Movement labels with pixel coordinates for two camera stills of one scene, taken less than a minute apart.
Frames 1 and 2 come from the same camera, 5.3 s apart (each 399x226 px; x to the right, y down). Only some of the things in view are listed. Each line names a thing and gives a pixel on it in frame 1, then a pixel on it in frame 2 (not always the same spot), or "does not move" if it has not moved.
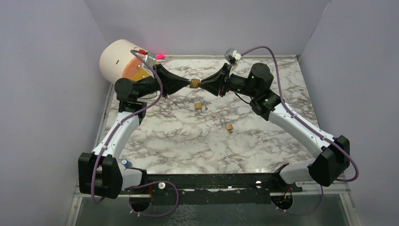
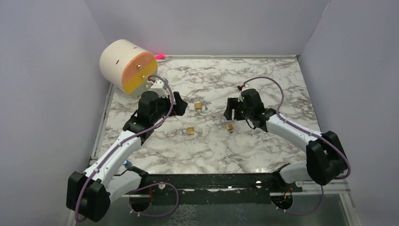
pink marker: x=160 y=56 does not move
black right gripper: x=212 y=84 to x=233 y=103
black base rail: x=248 y=189 does not move
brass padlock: x=195 y=84 to x=190 y=131
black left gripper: x=171 y=83 to x=179 y=108
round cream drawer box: x=117 y=61 does not move
